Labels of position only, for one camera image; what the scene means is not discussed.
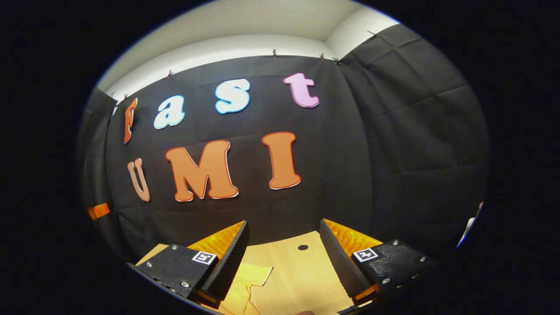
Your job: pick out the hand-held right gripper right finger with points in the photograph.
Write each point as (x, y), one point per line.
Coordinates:
(339, 262)

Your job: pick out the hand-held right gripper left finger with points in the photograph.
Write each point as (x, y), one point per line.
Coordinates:
(229, 262)

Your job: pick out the orange T-shirt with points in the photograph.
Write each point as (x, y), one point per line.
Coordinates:
(245, 284)

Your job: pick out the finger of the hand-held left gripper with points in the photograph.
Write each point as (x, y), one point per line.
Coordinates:
(98, 211)

